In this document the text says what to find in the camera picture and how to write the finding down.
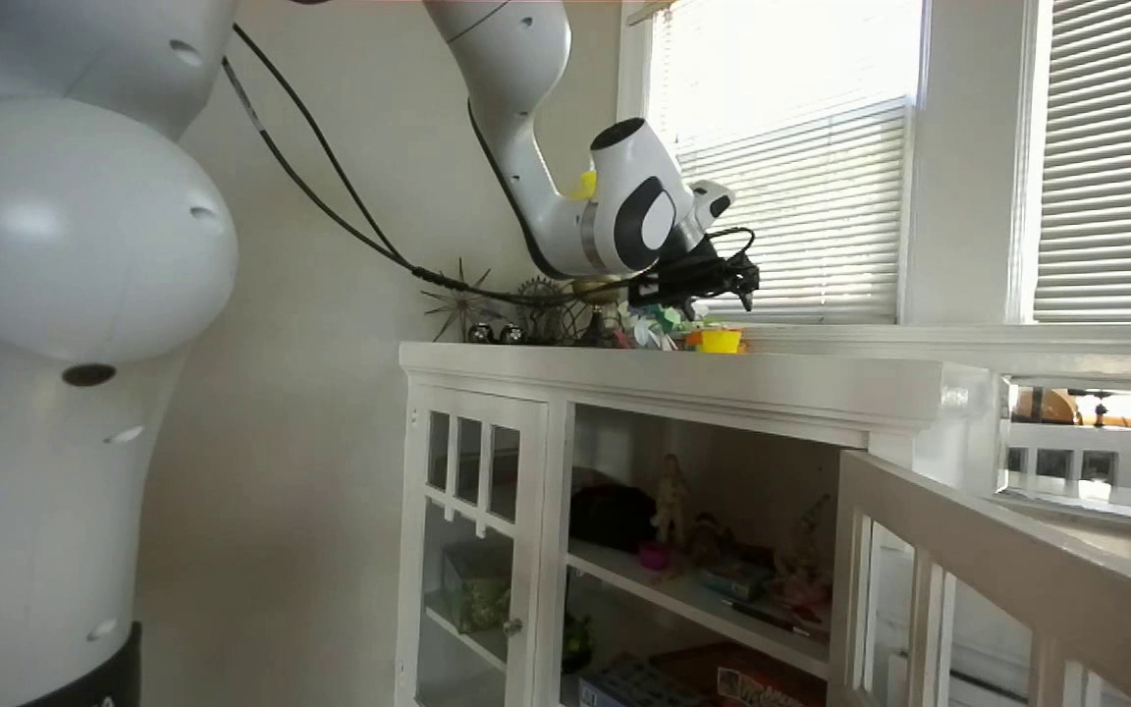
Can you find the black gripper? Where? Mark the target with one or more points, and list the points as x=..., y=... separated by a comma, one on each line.
x=688, y=275

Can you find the small yellow plastic bowl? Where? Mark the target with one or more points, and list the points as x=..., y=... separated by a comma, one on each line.
x=718, y=339

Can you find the white glass-paned cabinet door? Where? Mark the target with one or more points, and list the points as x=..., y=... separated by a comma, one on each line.
x=983, y=550
x=539, y=522

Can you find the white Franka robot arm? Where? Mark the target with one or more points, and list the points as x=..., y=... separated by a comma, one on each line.
x=55, y=235

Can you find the white wooden cabinet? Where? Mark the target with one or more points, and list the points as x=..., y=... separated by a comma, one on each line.
x=724, y=379

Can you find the small pink plastic bowl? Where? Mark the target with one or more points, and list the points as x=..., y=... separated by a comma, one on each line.
x=653, y=560

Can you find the colourful toy flower bunch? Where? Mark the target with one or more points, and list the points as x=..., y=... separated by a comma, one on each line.
x=646, y=323

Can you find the white window blind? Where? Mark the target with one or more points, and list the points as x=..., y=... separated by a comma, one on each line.
x=801, y=199
x=1116, y=158

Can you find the white coral figure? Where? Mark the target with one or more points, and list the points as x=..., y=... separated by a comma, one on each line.
x=667, y=495

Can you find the spiky star ornament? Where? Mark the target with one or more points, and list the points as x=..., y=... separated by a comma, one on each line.
x=459, y=309

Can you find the black pouch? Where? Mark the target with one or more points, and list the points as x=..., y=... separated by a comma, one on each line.
x=608, y=513

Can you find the red board game box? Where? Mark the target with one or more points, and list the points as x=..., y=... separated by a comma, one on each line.
x=768, y=678

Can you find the blue board game box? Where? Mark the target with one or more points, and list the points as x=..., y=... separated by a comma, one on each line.
x=625, y=683

